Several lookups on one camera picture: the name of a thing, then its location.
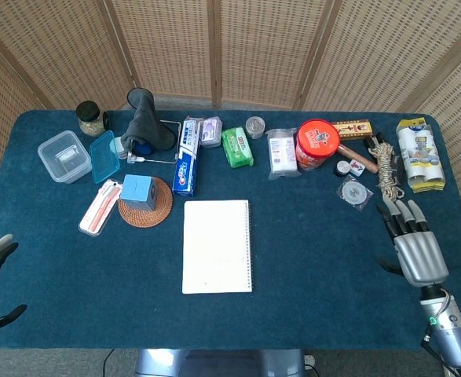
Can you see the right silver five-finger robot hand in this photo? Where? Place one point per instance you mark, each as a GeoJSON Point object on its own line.
{"type": "Point", "coordinates": [420, 255]}

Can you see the spiral lined notebook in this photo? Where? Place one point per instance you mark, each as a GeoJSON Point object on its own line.
{"type": "Point", "coordinates": [214, 247]}

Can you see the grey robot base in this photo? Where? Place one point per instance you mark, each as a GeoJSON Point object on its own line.
{"type": "Point", "coordinates": [214, 363]}

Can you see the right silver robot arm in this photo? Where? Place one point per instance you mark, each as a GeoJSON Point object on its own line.
{"type": "Point", "coordinates": [450, 326]}

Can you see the round pin wheel pack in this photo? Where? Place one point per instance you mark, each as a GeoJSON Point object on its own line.
{"type": "Point", "coordinates": [353, 192]}

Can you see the pack of white rolls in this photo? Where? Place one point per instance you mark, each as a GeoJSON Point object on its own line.
{"type": "Point", "coordinates": [420, 157]}

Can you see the white mahjong tile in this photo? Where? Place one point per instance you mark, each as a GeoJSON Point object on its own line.
{"type": "Point", "coordinates": [357, 168]}

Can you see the brown wooden rolling pin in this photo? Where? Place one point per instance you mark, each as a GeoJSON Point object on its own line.
{"type": "Point", "coordinates": [365, 163]}

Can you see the pink white toothbrush pack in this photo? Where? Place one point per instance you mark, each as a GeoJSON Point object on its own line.
{"type": "Point", "coordinates": [96, 212]}

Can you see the small black silver-lidded jar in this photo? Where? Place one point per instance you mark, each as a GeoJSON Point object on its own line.
{"type": "Point", "coordinates": [342, 169]}

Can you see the clear plastic food container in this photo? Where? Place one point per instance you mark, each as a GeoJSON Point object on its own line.
{"type": "Point", "coordinates": [63, 157]}

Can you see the blue carpet tablecloth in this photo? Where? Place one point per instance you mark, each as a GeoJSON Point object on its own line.
{"type": "Point", "coordinates": [293, 255]}

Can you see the long yellow brown box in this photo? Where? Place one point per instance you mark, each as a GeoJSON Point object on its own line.
{"type": "Point", "coordinates": [352, 129]}

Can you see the translucent blue container lid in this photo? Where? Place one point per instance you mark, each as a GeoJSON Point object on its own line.
{"type": "Point", "coordinates": [104, 157]}

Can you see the orange instant noodle cup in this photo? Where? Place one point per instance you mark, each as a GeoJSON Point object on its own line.
{"type": "Point", "coordinates": [316, 141]}

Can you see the light blue cube box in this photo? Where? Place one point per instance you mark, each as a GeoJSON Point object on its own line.
{"type": "Point", "coordinates": [136, 190]}

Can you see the small white cup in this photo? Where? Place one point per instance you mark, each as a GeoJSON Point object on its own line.
{"type": "Point", "coordinates": [116, 148]}

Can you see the glass jar with black lid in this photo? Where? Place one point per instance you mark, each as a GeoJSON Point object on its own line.
{"type": "Point", "coordinates": [90, 121]}

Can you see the round woven rattan coaster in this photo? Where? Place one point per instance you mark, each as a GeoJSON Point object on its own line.
{"type": "Point", "coordinates": [159, 212]}

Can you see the white tissue pack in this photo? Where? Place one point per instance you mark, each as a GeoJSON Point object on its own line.
{"type": "Point", "coordinates": [282, 155]}

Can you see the dark blue round object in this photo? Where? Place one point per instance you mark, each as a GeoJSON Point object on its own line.
{"type": "Point", "coordinates": [143, 149]}

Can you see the dark grey towel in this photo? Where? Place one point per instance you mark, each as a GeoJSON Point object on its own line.
{"type": "Point", "coordinates": [143, 121]}

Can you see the blue white toothpaste box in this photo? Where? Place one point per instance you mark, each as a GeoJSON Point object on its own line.
{"type": "Point", "coordinates": [185, 173]}

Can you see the small clear round jar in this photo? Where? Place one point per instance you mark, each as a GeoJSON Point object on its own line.
{"type": "Point", "coordinates": [255, 126]}

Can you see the green wet wipes pack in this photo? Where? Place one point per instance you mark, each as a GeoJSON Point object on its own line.
{"type": "Point", "coordinates": [236, 147]}

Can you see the small clear purple case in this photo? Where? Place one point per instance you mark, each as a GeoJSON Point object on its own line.
{"type": "Point", "coordinates": [210, 131]}

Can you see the woven rattan folding screen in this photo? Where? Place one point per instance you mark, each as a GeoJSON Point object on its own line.
{"type": "Point", "coordinates": [253, 47]}

